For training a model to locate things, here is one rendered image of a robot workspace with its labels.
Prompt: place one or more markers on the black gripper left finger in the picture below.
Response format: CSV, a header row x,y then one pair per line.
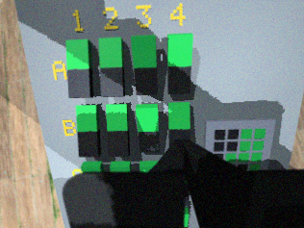
x,y
155,197

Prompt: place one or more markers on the grey switch panel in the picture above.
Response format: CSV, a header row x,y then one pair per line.
x,y
116,82

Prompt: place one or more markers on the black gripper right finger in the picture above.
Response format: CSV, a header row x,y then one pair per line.
x,y
227,196

